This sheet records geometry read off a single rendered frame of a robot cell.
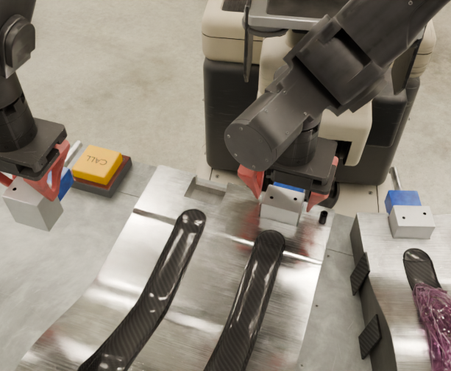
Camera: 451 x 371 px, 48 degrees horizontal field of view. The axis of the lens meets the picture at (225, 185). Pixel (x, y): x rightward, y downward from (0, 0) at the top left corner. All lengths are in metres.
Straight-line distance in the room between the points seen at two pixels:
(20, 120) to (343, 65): 0.33
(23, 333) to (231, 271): 0.29
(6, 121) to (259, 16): 0.39
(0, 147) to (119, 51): 2.06
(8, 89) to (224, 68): 0.81
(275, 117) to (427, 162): 1.69
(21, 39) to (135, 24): 2.34
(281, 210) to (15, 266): 0.39
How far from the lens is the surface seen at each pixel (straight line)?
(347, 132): 0.99
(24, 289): 0.77
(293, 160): 0.58
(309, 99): 0.50
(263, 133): 0.46
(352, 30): 0.46
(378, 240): 0.72
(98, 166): 0.83
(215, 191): 0.73
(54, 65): 2.59
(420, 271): 0.72
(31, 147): 0.58
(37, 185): 0.59
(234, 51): 1.24
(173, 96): 2.29
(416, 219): 0.73
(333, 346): 0.69
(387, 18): 0.45
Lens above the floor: 1.42
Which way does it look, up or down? 49 degrees down
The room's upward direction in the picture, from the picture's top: straight up
